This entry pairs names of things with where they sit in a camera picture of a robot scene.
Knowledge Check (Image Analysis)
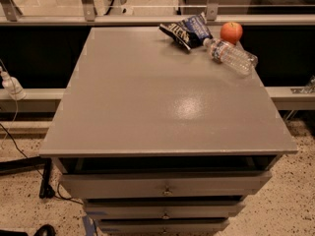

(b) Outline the middle grey drawer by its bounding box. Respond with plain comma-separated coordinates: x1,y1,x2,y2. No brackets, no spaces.
85,201,244,219

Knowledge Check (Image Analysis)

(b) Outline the grey drawer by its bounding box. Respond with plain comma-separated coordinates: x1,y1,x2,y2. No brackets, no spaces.
98,218,229,234
60,171,272,199
85,201,244,219

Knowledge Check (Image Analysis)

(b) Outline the top grey drawer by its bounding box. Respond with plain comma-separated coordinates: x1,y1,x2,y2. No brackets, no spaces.
60,171,272,199

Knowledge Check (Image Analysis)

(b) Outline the black floor cable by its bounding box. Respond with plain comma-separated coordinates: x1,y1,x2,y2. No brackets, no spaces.
0,121,85,206

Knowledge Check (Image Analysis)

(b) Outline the metal railing bracket far left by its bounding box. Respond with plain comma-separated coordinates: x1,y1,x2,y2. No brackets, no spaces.
0,0,23,22

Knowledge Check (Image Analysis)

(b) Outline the metal railing bracket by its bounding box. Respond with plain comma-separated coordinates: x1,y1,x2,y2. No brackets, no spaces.
0,0,23,22
206,0,220,21
81,0,96,22

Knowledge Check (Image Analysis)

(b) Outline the black object on floor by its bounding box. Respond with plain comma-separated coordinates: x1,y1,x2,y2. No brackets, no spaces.
0,224,56,236

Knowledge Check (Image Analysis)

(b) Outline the metal railing bracket right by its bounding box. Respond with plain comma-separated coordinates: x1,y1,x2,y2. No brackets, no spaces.
206,0,220,21

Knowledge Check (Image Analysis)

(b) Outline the red apple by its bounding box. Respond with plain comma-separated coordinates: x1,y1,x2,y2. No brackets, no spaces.
220,22,243,44

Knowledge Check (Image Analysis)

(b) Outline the bottom grey drawer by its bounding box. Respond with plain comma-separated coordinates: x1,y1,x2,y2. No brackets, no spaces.
98,218,229,234

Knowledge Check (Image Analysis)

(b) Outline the clear plastic water bottle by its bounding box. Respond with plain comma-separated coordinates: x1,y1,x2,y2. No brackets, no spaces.
203,38,258,77

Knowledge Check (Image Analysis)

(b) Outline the blue chip bag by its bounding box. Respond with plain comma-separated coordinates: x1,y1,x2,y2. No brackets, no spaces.
158,13,213,51

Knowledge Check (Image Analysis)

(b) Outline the black stand leg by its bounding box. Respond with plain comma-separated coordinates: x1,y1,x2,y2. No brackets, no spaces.
0,156,55,199

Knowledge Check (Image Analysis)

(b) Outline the grey drawer cabinet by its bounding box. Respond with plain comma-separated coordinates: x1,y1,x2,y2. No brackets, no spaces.
38,26,299,236

